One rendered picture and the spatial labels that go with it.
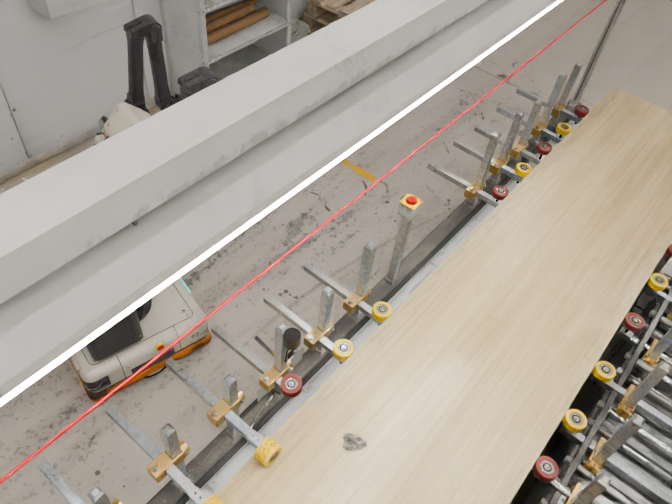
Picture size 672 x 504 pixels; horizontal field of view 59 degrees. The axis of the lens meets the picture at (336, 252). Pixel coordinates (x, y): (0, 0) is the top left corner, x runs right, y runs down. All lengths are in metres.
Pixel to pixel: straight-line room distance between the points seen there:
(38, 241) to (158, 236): 0.14
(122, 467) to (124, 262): 2.54
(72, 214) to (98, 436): 2.70
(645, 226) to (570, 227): 0.39
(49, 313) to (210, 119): 0.26
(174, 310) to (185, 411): 0.51
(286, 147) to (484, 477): 1.64
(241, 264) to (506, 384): 1.93
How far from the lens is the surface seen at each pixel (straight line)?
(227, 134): 0.68
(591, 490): 2.17
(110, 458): 3.19
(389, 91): 0.92
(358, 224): 4.01
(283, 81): 0.74
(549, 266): 2.85
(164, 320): 3.18
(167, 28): 4.70
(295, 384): 2.24
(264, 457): 2.05
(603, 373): 2.59
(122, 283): 0.66
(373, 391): 2.26
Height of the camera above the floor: 2.87
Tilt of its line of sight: 49 degrees down
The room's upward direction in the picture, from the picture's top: 8 degrees clockwise
